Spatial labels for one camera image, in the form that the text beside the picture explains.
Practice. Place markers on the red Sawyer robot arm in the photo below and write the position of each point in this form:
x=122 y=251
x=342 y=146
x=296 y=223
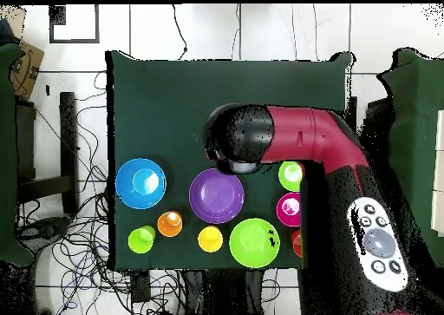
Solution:
x=312 y=134

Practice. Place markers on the purple bowl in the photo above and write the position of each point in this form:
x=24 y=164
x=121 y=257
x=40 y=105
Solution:
x=216 y=195

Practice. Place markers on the small green bowl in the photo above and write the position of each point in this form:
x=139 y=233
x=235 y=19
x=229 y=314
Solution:
x=288 y=183

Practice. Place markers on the orange cup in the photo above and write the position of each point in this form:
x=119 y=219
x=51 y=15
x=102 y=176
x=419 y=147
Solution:
x=168 y=226

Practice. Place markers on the large green bowl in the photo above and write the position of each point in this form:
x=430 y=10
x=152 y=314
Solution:
x=251 y=242

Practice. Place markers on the pink bowl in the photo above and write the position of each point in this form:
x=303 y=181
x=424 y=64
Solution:
x=288 y=217

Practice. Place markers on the dark green table cloth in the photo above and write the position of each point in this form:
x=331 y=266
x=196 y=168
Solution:
x=159 y=103

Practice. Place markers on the blue bowl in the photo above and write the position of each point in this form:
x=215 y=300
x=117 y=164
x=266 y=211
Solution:
x=130 y=190

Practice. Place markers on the red-orange cup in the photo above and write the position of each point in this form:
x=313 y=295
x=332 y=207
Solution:
x=296 y=244

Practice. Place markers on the lime yellow cup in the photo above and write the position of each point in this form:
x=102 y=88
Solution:
x=138 y=242

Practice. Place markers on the black power strip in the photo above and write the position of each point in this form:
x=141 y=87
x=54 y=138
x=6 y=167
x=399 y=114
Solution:
x=139 y=289

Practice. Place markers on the black caster base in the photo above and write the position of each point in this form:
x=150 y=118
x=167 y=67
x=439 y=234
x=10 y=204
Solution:
x=45 y=228

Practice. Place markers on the green cloth side table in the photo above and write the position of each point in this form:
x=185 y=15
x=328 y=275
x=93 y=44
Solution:
x=7 y=155
x=416 y=120

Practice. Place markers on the white box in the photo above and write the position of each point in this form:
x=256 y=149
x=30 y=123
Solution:
x=438 y=190

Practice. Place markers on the cardboard box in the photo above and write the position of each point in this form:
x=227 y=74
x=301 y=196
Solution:
x=26 y=68

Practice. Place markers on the black stand frame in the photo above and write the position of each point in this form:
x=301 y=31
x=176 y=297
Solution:
x=68 y=138

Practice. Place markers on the black square frame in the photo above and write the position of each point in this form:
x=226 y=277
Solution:
x=50 y=34

